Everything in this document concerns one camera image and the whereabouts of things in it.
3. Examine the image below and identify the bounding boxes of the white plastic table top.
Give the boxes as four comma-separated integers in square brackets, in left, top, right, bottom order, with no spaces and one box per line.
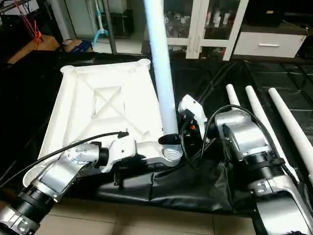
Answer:
[22,59,184,189]

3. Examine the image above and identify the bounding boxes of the white plastic table leg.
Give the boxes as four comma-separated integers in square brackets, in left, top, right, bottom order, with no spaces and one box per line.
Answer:
[226,84,242,108]
[143,0,184,162]
[246,86,300,183]
[268,88,313,183]

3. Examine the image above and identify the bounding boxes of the black work mat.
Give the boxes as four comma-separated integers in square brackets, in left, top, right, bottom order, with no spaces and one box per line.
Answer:
[0,51,313,216]

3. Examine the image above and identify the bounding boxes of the white glass-door cabinet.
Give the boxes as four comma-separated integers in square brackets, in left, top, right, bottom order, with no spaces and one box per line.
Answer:
[144,0,251,60]

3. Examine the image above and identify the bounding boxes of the white drawer unit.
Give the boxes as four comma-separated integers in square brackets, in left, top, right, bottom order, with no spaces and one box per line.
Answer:
[234,24,309,58]

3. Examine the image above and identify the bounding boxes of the black speaker box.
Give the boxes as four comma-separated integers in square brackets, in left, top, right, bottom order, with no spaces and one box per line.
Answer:
[245,0,284,27]

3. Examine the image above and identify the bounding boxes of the brown wooden desk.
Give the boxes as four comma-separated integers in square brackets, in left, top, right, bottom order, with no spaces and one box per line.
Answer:
[7,35,60,64]

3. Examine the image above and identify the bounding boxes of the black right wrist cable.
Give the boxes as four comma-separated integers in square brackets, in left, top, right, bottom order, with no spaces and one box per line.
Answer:
[180,104,275,163]

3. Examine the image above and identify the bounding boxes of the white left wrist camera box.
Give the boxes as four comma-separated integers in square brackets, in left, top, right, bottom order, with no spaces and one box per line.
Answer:
[100,135,138,172]

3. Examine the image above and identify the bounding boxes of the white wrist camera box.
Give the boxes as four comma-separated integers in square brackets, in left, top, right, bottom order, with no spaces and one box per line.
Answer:
[100,135,138,172]
[178,95,207,134]

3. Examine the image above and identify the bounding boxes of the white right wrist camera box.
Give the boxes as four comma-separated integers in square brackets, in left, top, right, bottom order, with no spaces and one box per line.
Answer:
[178,95,207,134]

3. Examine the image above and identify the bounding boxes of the teal long-handled dustpan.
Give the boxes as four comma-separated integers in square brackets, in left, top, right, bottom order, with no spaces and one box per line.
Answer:
[93,0,110,47]

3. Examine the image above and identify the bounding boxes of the red cables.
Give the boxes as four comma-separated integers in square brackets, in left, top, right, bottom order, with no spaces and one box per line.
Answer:
[15,0,43,45]

